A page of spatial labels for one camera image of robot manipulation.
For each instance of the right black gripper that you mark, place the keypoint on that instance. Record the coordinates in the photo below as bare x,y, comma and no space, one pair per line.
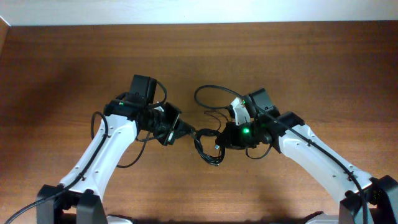
232,140

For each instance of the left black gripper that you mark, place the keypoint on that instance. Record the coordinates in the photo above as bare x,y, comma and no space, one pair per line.
176,124

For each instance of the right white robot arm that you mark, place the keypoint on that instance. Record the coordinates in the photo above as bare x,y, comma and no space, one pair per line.
361,198

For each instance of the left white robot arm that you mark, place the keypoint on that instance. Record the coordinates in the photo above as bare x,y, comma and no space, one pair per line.
78,198

